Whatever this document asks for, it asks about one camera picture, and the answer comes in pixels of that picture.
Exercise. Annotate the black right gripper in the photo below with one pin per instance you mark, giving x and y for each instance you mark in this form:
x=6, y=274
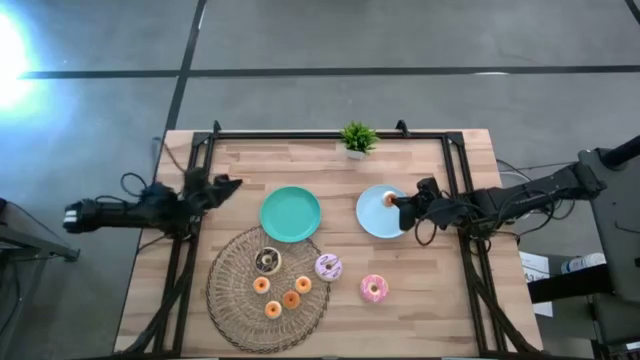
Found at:
x=430, y=205

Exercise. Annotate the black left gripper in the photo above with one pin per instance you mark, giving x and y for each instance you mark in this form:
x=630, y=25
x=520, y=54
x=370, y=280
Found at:
x=202, y=187

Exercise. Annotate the small pale glazed donut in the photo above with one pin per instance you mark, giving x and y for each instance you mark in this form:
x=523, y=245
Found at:
x=388, y=196

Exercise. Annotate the chocolate glazed donut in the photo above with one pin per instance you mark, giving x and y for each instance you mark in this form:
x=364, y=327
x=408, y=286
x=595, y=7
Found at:
x=260, y=265

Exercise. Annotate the purple glazed donut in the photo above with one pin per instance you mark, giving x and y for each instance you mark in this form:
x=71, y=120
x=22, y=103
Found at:
x=322, y=272

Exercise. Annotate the round wicker mat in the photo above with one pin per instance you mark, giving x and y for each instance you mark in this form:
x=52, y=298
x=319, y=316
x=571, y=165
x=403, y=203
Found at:
x=235, y=310

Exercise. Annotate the small orange donut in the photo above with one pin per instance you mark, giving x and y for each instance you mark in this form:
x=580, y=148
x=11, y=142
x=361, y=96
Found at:
x=299, y=287
x=269, y=313
x=287, y=302
x=256, y=287

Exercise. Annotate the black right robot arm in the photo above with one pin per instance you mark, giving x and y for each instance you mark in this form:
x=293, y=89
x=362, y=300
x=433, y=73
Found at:
x=520, y=196

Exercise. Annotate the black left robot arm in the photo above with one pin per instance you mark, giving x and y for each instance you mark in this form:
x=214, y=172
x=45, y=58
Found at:
x=115, y=212

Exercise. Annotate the light blue plastic plate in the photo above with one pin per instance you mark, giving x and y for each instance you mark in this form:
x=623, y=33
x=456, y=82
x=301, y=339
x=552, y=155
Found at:
x=375, y=220

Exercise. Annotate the teal plastic plate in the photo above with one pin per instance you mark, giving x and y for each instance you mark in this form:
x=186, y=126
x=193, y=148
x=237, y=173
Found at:
x=290, y=214

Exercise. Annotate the small green potted plant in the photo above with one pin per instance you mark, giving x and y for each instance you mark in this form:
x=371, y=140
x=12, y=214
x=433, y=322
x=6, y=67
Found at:
x=358, y=137

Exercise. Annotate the pink sprinkled donut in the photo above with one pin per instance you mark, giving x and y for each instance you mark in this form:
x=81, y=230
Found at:
x=367, y=295

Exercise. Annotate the white printed paper sheet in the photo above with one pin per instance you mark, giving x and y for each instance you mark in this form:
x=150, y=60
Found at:
x=535, y=270

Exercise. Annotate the black flat shelf bar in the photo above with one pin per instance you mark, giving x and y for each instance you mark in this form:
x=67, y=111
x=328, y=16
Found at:
x=570, y=287

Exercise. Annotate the white plastic bottle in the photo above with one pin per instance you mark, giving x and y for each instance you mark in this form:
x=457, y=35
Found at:
x=582, y=263

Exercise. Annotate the dark metal side table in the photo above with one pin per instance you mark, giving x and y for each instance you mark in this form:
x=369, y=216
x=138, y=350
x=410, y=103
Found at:
x=30, y=242

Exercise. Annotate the grey metal stand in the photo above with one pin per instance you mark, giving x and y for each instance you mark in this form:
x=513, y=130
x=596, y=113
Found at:
x=620, y=240

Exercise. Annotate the black round tube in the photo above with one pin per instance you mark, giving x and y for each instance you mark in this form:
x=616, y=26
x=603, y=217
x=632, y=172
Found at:
x=622, y=152

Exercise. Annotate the dark grey seat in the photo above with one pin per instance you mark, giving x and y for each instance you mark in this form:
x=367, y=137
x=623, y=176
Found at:
x=617, y=320

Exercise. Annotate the black metal table frame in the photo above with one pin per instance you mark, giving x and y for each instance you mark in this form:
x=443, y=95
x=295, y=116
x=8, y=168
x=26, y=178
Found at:
x=300, y=135

